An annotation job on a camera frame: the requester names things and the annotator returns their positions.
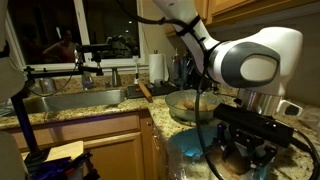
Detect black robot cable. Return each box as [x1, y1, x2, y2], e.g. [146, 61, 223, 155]
[114, 0, 320, 180]

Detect stainless steel sink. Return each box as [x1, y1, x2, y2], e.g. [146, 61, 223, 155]
[23, 89, 128, 114]

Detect white dish brush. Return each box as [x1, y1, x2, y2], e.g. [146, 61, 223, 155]
[133, 59, 141, 85]

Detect wooden base board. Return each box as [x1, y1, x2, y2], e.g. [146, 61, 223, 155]
[21, 140, 85, 163]

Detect black tray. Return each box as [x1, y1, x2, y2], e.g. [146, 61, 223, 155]
[127, 82, 178, 99]

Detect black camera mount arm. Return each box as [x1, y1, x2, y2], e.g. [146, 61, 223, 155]
[23, 64, 104, 80]

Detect blue lit glass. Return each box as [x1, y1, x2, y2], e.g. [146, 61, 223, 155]
[82, 71, 94, 91]

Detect white framed kitchen window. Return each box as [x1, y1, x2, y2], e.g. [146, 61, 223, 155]
[0, 0, 149, 72]

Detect clear glass jar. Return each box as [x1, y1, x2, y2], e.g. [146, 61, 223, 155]
[39, 77, 57, 94]

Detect wooden cabinet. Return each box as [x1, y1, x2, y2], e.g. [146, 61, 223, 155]
[0, 109, 168, 180]
[163, 0, 320, 38]

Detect white paper towel roll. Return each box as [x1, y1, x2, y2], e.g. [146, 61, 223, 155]
[148, 53, 169, 84]

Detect black camera stand pole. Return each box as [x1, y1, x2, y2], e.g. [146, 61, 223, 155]
[11, 89, 46, 166]

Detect wooden upper cabinet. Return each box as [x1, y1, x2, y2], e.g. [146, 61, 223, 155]
[163, 0, 320, 38]

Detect blue and red clamp tools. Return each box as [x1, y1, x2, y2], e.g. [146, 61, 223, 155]
[29, 151, 101, 180]

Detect wooden lower cabinet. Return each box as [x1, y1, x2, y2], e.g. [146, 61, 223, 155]
[0, 109, 168, 180]

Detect wooden handle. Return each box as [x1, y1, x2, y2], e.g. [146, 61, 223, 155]
[138, 81, 154, 104]

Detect black stereo camera bar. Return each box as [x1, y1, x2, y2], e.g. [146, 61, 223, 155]
[76, 43, 113, 55]

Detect clear bottle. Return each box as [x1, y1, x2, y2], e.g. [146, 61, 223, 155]
[172, 49, 182, 82]

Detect clear glass bowl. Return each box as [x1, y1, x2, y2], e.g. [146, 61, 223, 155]
[164, 89, 224, 123]

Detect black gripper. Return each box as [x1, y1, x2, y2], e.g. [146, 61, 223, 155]
[217, 128, 278, 170]

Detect steel faucet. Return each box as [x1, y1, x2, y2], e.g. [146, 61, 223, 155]
[110, 66, 123, 88]

